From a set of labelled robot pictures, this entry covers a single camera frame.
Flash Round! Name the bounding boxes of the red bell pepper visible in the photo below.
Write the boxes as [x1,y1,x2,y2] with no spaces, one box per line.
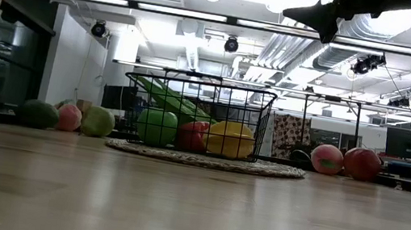
[174,118,212,155]

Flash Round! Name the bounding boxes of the green apple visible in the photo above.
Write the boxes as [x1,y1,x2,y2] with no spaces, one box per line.
[132,106,182,150]

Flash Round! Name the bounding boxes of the red apple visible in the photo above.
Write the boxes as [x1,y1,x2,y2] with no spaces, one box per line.
[340,145,384,184]

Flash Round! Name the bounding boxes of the dark green avocado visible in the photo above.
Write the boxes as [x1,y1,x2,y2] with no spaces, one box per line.
[15,97,63,133]

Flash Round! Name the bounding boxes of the black computer monitor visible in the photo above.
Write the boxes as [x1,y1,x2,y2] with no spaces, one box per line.
[100,82,140,114]
[382,125,411,161]

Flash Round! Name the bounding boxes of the green pear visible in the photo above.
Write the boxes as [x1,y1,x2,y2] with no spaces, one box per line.
[78,103,118,140]

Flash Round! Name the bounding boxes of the pink peach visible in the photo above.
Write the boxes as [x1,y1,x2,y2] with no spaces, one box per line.
[307,142,347,178]
[51,100,86,134]

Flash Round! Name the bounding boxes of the green bean pod bundle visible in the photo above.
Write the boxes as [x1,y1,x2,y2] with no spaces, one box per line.
[130,74,224,128]

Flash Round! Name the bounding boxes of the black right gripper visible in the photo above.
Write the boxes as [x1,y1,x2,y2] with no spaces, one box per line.
[278,0,411,57]

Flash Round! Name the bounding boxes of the black wire basket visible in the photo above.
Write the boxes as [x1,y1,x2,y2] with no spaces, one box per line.
[114,69,278,165]

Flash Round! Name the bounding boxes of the patterned cloth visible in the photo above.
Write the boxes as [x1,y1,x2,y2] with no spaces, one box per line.
[267,111,314,164]

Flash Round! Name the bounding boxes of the black metal stand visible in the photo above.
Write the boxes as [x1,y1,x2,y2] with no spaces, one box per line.
[297,92,364,155]

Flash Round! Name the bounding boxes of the hanging black camera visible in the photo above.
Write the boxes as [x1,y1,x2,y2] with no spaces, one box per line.
[222,34,241,55]
[89,18,109,40]

